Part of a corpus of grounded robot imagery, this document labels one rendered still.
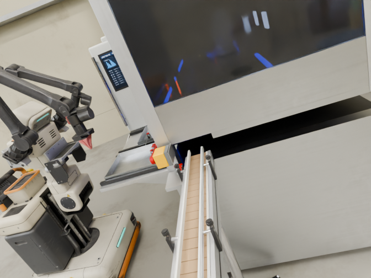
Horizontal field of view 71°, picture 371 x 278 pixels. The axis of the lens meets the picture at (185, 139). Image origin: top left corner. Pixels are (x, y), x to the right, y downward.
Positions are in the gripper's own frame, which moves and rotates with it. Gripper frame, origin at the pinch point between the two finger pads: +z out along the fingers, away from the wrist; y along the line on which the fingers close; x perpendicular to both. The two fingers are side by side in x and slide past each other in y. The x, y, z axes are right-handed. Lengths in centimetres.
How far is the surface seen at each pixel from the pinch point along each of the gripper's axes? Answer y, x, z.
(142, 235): -29, 44, 108
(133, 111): -5, 88, 11
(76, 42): -135, 313, -67
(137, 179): 21.4, -10.4, 20.3
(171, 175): 40.8, -15.2, 19.9
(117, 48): 41, -12, -41
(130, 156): 8.8, 17.9, 19.8
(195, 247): 57, -65, 15
